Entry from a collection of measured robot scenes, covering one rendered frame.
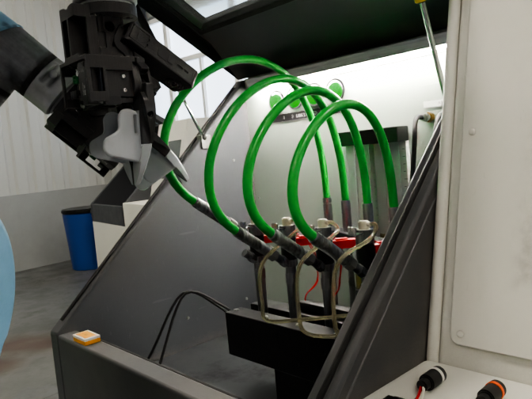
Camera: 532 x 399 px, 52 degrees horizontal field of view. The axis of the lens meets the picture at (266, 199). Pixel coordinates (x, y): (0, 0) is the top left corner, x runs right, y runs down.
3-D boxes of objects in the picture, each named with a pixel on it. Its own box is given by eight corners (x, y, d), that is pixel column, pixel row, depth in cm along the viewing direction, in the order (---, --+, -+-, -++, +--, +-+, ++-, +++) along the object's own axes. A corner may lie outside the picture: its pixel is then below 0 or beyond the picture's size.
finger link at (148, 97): (127, 146, 67) (119, 75, 66) (139, 145, 68) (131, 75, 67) (146, 143, 63) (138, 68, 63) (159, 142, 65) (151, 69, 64)
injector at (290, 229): (276, 350, 92) (265, 227, 90) (297, 341, 95) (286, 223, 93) (288, 353, 90) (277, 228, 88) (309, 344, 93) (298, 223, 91)
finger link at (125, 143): (100, 188, 64) (91, 110, 64) (144, 183, 68) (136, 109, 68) (113, 188, 62) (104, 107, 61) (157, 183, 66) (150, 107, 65)
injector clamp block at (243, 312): (232, 390, 100) (224, 310, 99) (271, 372, 107) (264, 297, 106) (387, 454, 75) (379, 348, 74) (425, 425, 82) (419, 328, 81)
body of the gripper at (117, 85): (64, 115, 65) (51, 12, 64) (128, 113, 71) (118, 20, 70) (92, 107, 60) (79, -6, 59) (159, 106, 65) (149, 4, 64)
